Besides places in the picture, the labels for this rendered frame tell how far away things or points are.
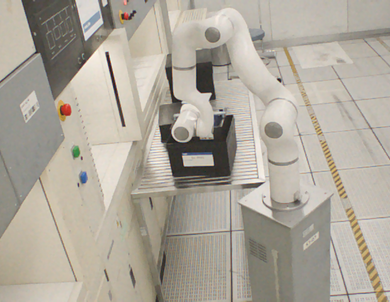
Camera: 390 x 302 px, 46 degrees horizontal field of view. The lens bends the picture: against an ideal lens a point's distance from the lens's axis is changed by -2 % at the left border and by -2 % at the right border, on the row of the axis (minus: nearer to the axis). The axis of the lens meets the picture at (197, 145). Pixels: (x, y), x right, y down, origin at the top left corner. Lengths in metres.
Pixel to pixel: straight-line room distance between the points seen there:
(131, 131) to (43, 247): 0.94
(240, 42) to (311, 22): 4.72
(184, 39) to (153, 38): 1.94
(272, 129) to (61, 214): 0.75
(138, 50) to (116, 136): 1.46
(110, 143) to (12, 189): 1.23
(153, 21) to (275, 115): 2.11
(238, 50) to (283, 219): 0.65
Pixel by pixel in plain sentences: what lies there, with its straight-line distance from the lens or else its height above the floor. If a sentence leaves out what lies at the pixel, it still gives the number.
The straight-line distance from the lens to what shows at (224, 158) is 2.05.
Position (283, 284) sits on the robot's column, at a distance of 2.03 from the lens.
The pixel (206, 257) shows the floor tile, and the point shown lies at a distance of 2.84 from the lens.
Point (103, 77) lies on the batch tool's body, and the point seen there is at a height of 1.21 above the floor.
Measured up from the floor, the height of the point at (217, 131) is 0.96.
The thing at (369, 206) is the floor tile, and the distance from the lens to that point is 3.18.
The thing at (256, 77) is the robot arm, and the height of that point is 1.29.
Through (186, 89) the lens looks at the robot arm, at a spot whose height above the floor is 1.25.
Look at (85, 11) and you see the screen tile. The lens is 1.87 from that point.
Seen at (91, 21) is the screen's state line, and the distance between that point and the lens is 1.92.
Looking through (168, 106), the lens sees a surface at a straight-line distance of 2.65.
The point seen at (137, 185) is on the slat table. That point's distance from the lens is 2.15.
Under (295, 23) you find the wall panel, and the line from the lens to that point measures 6.35.
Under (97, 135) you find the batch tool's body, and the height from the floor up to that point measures 0.92.
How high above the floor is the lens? 1.87
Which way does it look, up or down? 28 degrees down
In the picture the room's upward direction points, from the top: 9 degrees counter-clockwise
